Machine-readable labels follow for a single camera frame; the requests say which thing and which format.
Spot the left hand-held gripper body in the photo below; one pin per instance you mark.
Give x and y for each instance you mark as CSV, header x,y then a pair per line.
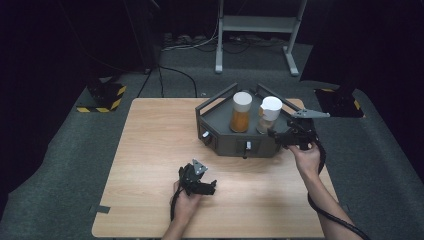
x,y
191,176

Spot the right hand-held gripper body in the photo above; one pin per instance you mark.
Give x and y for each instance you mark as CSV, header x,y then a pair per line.
x,y
303,133

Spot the pale jar with white lid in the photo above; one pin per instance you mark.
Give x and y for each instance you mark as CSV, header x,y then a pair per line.
x,y
270,111

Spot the orange jar with white lid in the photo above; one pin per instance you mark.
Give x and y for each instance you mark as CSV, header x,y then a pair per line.
x,y
240,116

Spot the dark grey corner rack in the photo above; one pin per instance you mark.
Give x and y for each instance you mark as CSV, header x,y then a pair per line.
x,y
220,126

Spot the person's right hand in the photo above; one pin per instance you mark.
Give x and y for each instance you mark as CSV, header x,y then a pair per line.
x,y
306,160

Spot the person's left hand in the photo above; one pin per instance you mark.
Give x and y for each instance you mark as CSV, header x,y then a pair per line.
x,y
185,206

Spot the black yellow striped base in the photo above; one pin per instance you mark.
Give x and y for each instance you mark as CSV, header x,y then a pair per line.
x,y
343,103
105,96

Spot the grey metal stand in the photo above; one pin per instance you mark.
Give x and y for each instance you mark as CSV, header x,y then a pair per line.
x,y
256,24

